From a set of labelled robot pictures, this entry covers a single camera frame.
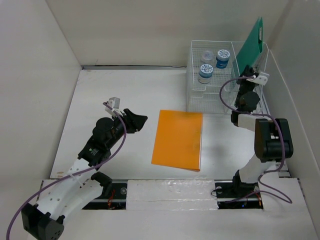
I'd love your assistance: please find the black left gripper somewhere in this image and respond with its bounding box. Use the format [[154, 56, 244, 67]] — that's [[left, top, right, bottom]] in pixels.
[[106, 109, 147, 149]]

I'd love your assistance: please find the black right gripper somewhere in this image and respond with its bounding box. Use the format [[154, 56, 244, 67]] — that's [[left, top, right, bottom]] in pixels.
[[234, 65, 256, 108]]

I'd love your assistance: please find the blue pin jar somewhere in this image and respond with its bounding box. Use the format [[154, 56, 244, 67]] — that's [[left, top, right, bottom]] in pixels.
[[198, 63, 214, 84], [216, 49, 231, 69]]

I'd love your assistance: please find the green clip file folder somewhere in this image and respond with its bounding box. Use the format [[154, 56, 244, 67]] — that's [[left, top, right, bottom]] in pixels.
[[236, 17, 264, 74]]

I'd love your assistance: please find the clear paper clip jar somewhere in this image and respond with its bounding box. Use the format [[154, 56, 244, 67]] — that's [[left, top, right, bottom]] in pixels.
[[201, 50, 214, 64]]

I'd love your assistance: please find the orange file folder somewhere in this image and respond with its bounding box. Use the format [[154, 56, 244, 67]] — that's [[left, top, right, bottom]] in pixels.
[[151, 109, 203, 172]]

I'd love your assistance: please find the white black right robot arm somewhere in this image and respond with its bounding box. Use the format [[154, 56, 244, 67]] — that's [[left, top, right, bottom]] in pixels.
[[230, 65, 294, 197]]

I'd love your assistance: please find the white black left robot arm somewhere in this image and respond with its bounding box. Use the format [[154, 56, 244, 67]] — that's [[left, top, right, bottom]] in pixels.
[[21, 106, 148, 240]]

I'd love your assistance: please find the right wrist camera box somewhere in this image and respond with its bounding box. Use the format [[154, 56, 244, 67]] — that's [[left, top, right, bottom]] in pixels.
[[246, 71, 270, 86]]

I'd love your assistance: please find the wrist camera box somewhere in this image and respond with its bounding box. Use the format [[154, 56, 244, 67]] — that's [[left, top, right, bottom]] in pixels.
[[246, 71, 270, 86], [103, 97, 121, 112]]

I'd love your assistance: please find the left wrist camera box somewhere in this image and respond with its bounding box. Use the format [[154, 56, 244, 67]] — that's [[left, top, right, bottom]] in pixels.
[[103, 97, 121, 112]]

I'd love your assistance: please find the white wire desk organizer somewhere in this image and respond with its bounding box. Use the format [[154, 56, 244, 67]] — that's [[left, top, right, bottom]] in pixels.
[[186, 40, 269, 115]]

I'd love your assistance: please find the metal rail at back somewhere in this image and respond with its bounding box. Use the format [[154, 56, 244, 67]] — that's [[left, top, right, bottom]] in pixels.
[[82, 65, 187, 71]]

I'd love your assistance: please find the front mounting rail with wires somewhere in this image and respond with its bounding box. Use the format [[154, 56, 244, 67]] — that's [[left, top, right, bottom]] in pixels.
[[84, 179, 263, 211]]

